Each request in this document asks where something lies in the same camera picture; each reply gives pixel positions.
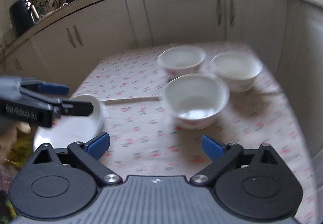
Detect white fruit plate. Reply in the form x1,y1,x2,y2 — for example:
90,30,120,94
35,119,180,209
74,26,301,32
33,94,108,150

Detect white floral bowl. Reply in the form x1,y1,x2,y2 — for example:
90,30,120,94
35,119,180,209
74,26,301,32
159,74,230,130

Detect white kitchen cabinets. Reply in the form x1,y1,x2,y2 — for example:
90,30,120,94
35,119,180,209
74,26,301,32
1,0,322,155

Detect left gloved hand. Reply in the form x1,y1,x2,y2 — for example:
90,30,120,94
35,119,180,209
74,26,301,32
1,121,31,164

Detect cherry print tablecloth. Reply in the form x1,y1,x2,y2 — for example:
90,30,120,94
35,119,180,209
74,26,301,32
75,46,319,223

